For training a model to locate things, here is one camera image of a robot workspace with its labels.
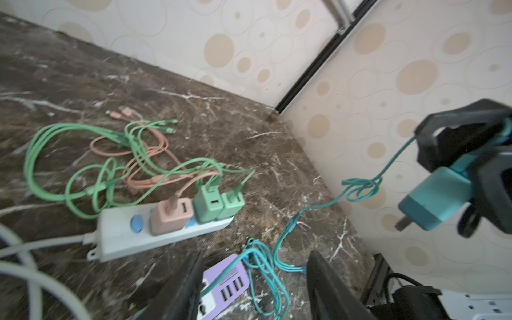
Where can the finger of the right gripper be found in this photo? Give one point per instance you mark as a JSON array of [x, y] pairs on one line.
[[490, 175], [443, 137]]

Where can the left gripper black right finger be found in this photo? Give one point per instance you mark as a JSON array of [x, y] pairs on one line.
[[329, 297]]

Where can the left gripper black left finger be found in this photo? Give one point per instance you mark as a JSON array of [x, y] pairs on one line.
[[179, 298]]

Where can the purple power strip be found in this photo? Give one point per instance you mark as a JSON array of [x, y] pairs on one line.
[[232, 286]]

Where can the teal charger plug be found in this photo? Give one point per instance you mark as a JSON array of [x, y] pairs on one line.
[[435, 200]]

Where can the pink charger plug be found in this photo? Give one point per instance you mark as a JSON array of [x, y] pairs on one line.
[[171, 215]]

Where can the white blue power strip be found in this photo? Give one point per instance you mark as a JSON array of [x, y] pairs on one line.
[[125, 231]]

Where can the green charger plug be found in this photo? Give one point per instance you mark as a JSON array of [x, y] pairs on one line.
[[233, 202], [207, 204]]

